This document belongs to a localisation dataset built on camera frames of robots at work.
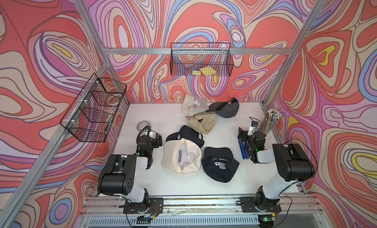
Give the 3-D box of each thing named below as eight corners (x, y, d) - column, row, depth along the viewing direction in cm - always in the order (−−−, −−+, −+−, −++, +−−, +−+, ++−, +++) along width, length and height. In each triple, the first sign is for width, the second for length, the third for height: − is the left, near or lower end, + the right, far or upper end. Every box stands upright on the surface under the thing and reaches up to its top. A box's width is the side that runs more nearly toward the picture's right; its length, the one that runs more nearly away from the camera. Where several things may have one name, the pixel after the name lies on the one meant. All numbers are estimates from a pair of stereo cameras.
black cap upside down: (202, 182, 82) (203, 178, 77) (201, 151, 94) (201, 146, 89) (238, 182, 82) (241, 178, 76) (232, 151, 94) (234, 145, 89)
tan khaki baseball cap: (192, 137, 100) (192, 131, 94) (187, 122, 108) (187, 115, 102) (218, 131, 103) (220, 124, 97) (212, 116, 111) (213, 110, 106)
